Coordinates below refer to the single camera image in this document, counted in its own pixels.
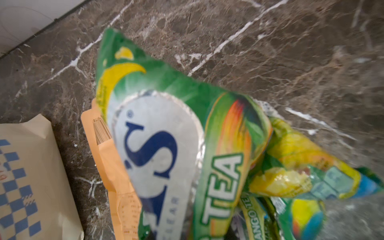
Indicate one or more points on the green snack pack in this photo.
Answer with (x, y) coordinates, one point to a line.
(210, 164)

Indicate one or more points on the blue checkered paper bag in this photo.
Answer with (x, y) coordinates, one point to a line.
(36, 198)

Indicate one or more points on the brown kraft snack pouch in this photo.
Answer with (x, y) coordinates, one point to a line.
(124, 204)

